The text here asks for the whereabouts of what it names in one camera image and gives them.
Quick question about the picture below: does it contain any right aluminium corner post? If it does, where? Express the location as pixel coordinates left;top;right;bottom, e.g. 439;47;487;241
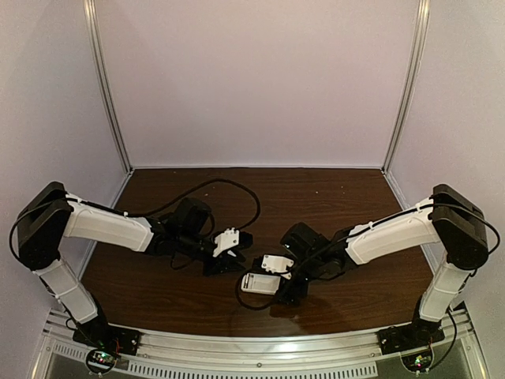
382;0;431;174

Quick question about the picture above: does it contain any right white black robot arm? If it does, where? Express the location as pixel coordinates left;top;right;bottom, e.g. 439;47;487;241
276;184;497;349

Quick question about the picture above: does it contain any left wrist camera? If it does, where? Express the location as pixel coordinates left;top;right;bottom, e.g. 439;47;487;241
212;227;253;257

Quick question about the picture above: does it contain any black braided cable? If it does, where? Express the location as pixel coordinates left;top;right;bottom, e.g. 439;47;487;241
8;179;261;269
234;197;500;312

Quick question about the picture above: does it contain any right black braided cable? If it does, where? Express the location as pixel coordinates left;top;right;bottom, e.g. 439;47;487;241
234;197;500;312

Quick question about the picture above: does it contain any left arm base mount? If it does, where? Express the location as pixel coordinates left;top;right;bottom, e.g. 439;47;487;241
73;325;141;377

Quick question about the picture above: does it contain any white remote control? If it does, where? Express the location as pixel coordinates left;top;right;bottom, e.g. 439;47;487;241
240;272;281;295

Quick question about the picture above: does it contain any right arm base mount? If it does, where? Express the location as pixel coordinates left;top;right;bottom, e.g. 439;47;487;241
376;324;445;374

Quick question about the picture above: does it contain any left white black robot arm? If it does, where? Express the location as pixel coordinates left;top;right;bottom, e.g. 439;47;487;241
9;182;253;351

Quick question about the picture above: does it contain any left black braided cable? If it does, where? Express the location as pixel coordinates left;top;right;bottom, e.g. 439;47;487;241
8;179;261;269

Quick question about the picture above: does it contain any left aluminium corner post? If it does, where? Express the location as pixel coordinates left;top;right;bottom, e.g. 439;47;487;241
83;0;133;174

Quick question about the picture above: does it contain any aluminium corner post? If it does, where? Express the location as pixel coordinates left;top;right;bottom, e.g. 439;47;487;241
382;0;431;174
83;0;133;174

